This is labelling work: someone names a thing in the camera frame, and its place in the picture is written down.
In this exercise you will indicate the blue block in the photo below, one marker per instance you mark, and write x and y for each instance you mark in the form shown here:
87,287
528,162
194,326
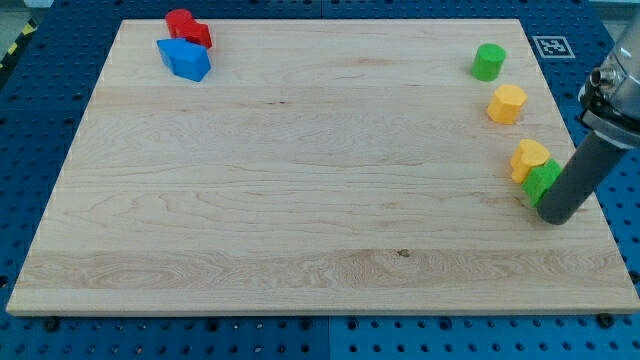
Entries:
184,59

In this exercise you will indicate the green star block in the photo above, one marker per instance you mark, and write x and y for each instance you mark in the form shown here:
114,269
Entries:
539,180

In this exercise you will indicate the yellow heart block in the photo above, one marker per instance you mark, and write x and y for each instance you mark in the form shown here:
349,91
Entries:
528,155

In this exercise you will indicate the red block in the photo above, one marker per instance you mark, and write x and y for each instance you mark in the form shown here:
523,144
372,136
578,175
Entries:
182,24

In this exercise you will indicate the yellow hexagon block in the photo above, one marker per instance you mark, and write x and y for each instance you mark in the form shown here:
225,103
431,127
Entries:
506,104

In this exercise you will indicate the wooden board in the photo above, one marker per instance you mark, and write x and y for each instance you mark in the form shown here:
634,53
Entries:
323,167

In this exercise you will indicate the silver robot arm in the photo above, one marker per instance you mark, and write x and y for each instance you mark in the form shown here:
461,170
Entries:
610,96

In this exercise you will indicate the fiducial marker tag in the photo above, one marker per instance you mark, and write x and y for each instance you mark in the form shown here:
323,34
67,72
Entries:
553,47

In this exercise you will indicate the green cylinder block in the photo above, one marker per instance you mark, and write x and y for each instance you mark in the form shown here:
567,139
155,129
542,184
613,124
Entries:
488,62

